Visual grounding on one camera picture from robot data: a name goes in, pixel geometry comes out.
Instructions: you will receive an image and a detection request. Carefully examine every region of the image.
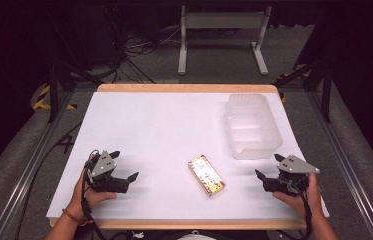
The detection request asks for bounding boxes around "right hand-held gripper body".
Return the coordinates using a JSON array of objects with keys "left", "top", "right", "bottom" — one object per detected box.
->
[{"left": 263, "top": 154, "right": 321, "bottom": 197}]

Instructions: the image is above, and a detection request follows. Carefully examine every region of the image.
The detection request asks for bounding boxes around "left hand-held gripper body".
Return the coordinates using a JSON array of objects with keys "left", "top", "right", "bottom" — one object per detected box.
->
[{"left": 84, "top": 150, "right": 130, "bottom": 194}]

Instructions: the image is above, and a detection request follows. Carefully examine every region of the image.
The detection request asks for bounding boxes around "person's left hand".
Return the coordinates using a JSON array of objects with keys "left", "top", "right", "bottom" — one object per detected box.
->
[{"left": 65, "top": 168, "right": 118, "bottom": 222}]

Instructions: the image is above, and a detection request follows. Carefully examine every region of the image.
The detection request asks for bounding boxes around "person's right hand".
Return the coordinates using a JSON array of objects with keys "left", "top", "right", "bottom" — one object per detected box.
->
[{"left": 271, "top": 173, "right": 325, "bottom": 222}]

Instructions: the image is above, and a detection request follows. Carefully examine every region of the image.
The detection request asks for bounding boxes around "translucent plastic container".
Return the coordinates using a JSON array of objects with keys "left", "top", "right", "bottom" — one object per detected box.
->
[{"left": 224, "top": 92, "right": 284, "bottom": 161}]

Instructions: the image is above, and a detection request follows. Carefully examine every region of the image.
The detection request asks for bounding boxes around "white table sheet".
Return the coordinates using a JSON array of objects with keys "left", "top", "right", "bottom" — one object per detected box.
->
[{"left": 46, "top": 91, "right": 331, "bottom": 222}]

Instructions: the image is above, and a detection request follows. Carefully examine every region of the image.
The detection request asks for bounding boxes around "yellow red patterned box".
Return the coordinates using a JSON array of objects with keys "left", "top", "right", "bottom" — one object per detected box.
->
[{"left": 187, "top": 154, "right": 227, "bottom": 198}]

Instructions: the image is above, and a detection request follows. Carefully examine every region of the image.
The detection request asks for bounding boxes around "black metal stand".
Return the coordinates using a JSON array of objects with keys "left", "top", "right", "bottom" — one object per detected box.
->
[
  {"left": 47, "top": 59, "right": 106, "bottom": 124},
  {"left": 271, "top": 59, "right": 334, "bottom": 124}
]

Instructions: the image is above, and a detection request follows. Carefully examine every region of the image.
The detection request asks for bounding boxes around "yellow black floor tape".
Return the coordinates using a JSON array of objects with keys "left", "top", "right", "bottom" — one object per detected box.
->
[{"left": 31, "top": 84, "right": 78, "bottom": 111}]

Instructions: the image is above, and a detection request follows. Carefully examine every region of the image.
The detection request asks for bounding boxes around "grey metal stand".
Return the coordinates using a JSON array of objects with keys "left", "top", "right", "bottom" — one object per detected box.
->
[{"left": 177, "top": 4, "right": 273, "bottom": 76}]

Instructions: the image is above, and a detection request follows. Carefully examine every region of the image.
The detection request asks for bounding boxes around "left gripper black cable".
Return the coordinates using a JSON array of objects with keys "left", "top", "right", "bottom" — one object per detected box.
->
[{"left": 79, "top": 149, "right": 109, "bottom": 240}]

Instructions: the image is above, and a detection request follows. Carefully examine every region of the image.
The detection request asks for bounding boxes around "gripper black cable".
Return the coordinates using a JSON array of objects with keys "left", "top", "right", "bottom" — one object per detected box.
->
[
  {"left": 79, "top": 149, "right": 109, "bottom": 240},
  {"left": 287, "top": 181, "right": 314, "bottom": 240}
]

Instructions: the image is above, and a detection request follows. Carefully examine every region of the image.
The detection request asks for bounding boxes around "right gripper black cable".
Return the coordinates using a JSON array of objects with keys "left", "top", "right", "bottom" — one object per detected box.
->
[{"left": 287, "top": 181, "right": 314, "bottom": 240}]

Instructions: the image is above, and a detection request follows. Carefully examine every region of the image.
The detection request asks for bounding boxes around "aluminium floor rail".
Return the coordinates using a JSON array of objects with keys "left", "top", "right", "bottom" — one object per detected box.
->
[
  {"left": 306, "top": 90, "right": 373, "bottom": 240},
  {"left": 0, "top": 90, "right": 76, "bottom": 240}
]

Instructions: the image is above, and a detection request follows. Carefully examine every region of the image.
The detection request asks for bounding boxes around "red string bracelet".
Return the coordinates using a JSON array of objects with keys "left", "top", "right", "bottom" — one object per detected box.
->
[{"left": 61, "top": 208, "right": 94, "bottom": 227}]

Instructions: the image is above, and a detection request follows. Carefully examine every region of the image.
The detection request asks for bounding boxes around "thin black floor cable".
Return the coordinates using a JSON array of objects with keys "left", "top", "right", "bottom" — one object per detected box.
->
[{"left": 13, "top": 121, "right": 84, "bottom": 240}]

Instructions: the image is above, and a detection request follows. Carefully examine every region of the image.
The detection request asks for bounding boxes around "bundle of floor cables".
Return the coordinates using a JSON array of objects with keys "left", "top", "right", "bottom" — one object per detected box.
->
[{"left": 105, "top": 6, "right": 183, "bottom": 84}]

